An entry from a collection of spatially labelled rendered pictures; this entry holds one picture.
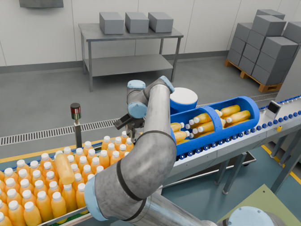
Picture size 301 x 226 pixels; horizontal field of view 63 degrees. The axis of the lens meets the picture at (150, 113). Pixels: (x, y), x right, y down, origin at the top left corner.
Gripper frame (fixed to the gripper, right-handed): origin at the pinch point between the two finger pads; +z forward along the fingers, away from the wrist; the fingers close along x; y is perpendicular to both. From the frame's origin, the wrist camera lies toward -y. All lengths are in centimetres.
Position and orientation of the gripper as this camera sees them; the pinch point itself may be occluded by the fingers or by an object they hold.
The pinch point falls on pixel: (129, 137)
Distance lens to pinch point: 145.1
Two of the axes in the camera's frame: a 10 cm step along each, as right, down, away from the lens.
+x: -4.9, -5.6, 6.7
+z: -1.0, 8.0, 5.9
